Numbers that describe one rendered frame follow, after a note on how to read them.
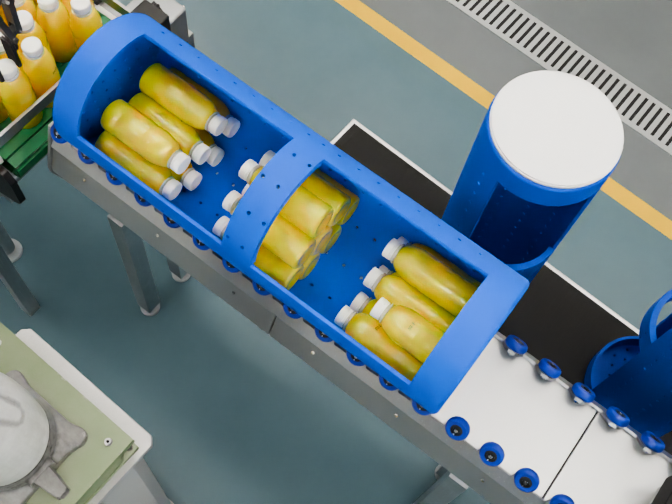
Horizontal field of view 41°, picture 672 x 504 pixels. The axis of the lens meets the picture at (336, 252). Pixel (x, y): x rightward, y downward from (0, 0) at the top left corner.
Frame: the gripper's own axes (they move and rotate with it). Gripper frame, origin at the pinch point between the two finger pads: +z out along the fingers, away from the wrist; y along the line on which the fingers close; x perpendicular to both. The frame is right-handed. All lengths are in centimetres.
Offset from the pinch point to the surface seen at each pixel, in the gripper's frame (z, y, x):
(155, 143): -2.5, 3.7, -35.5
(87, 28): 6.7, 18.7, -2.5
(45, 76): 8.7, 5.6, -3.1
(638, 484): 17, 13, -141
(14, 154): 19.9, -8.1, -4.5
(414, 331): -3, 4, -93
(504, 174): 10, 48, -88
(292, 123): -10, 19, -55
